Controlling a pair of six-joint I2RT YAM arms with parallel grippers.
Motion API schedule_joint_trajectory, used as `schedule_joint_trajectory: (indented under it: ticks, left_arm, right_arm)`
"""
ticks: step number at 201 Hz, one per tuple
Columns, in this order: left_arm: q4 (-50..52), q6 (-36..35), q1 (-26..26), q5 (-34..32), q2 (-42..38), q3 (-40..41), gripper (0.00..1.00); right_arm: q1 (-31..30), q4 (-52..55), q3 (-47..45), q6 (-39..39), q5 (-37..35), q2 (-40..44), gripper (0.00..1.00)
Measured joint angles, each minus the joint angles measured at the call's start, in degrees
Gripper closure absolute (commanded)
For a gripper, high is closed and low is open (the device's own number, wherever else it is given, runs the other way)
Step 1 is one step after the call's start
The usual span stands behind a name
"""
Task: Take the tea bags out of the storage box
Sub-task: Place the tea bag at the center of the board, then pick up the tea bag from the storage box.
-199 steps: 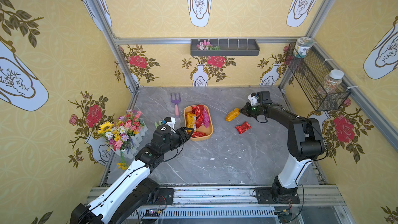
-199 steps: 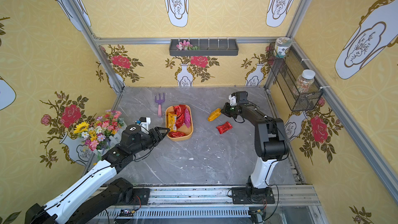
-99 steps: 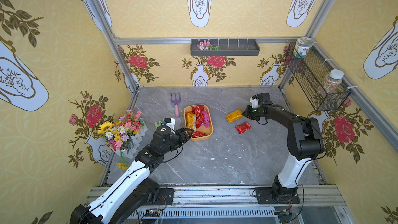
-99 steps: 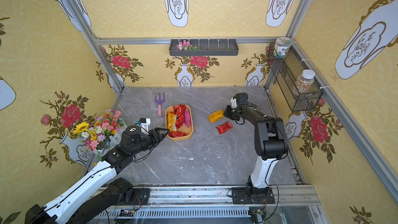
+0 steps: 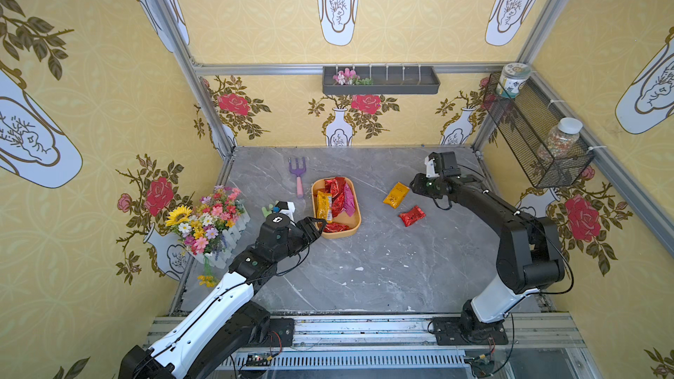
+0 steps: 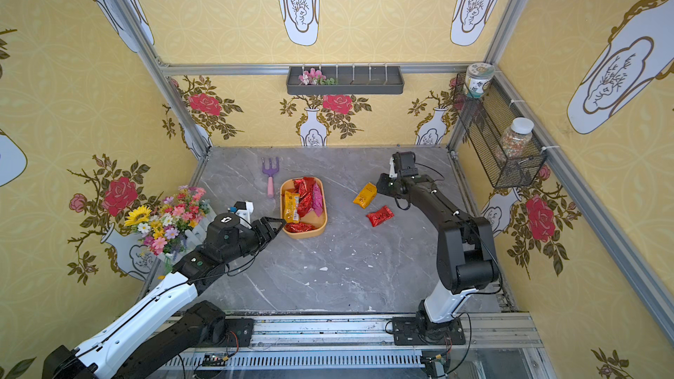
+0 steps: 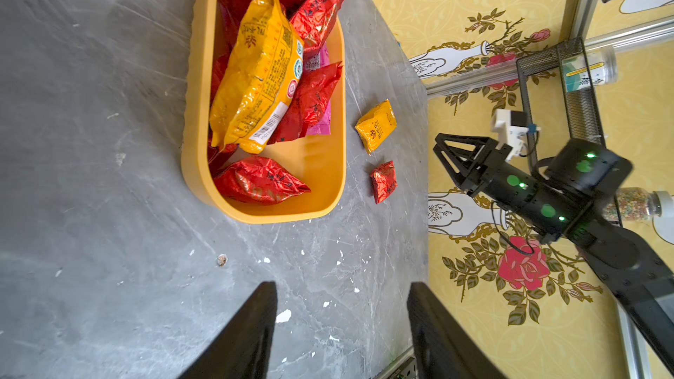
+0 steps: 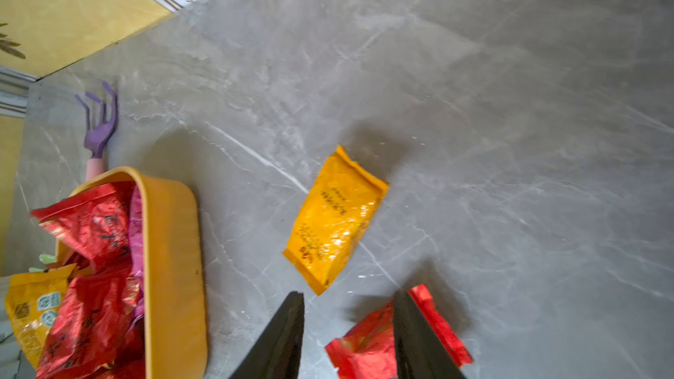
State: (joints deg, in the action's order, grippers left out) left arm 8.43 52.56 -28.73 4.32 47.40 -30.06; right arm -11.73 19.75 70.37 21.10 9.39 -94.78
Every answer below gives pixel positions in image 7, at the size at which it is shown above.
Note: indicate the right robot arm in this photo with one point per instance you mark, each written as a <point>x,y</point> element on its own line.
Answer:
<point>568,201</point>

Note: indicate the small red tea bag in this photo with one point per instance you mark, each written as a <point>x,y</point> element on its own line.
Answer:
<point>384,181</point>

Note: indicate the long red tea bag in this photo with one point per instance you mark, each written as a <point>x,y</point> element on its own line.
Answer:
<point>313,22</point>

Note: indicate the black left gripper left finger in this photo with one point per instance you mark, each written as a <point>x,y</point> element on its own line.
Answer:
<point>242,349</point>

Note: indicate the black wire mesh shelf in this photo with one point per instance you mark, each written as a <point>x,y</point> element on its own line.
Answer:
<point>582,110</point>

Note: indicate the small yellow tea bag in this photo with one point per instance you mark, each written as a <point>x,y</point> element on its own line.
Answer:
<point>376,126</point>

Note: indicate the green label clear jar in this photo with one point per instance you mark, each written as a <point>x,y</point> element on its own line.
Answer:
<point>596,68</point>

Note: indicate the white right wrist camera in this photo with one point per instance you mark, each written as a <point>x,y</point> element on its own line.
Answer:
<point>514,130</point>

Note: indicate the magenta tea bag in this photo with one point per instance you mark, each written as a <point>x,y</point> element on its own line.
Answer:
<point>320,103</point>

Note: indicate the red tea bag front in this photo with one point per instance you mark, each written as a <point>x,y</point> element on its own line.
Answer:
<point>259,180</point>

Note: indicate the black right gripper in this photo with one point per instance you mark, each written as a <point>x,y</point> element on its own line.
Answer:
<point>480,164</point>

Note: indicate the sprinkles glass jar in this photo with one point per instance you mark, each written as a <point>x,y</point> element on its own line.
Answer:
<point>639,205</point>

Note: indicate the large yellow tea bag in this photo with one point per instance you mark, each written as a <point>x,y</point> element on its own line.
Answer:
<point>260,81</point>

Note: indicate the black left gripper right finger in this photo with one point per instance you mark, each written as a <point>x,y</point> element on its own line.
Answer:
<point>441,347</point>

